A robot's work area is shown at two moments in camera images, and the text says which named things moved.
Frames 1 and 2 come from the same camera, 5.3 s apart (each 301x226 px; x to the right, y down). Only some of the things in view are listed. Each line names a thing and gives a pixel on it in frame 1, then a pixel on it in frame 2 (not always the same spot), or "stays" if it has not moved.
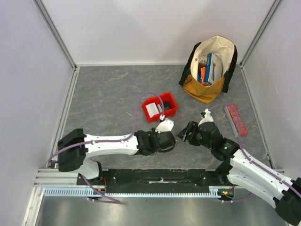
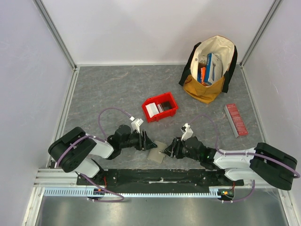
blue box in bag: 213,69 stays
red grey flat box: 233,120 stays
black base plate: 158,180 stays
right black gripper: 191,132 to 177,148
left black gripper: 153,133 to 146,143
